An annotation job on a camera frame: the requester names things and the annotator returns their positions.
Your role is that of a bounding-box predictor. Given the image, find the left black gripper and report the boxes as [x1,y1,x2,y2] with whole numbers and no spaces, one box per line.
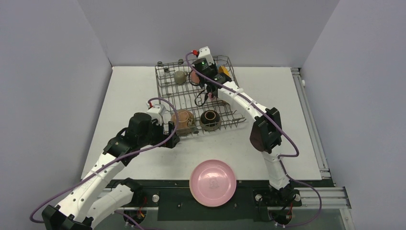
[138,119,179,149]

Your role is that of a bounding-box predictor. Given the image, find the yellow polka dot plate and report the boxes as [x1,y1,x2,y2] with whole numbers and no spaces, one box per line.
[218,66,230,77]

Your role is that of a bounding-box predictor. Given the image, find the pink cup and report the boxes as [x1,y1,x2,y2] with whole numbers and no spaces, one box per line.
[189,70,200,85]

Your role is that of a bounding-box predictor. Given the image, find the brown speckled cream bowl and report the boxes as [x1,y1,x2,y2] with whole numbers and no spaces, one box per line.
[170,110,195,136]

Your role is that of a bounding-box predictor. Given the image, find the grey ceramic mug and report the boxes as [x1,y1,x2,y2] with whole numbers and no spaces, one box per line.
[173,70,186,85]

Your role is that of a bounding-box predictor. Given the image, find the grey wire dish rack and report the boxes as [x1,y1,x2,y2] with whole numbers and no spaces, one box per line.
[155,59,246,137]

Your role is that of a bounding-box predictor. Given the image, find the dark patterned cream bowl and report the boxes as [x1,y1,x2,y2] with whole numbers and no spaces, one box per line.
[199,110,222,132]

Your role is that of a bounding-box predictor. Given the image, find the pink plate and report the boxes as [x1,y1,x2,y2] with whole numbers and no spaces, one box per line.
[189,159,237,207]

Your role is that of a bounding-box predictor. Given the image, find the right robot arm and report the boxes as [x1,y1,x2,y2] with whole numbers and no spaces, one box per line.
[188,57,299,205]

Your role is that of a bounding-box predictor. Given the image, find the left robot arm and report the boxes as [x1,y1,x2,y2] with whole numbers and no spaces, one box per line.
[42,109,180,230]

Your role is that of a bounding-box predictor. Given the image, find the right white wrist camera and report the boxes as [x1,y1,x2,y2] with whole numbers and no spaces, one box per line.
[192,46,214,66]

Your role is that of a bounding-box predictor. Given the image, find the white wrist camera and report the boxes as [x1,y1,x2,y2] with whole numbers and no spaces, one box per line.
[192,46,214,66]
[147,104,166,125]

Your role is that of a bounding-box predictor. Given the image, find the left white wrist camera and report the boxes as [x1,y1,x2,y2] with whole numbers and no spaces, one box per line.
[147,104,166,125]

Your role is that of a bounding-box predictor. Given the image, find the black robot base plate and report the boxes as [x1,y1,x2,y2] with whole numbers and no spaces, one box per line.
[89,177,331,225]

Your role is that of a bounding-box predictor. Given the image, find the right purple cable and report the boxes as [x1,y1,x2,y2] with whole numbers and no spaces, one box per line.
[185,50,323,228]

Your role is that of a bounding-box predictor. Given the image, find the purple cable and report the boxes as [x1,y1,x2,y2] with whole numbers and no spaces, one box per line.
[29,97,180,230]
[185,50,323,228]

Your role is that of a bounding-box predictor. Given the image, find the aluminium rail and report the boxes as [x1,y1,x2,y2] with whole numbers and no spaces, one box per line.
[291,68,351,209]

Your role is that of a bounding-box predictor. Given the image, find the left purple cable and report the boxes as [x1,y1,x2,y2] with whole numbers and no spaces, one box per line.
[29,97,180,230]

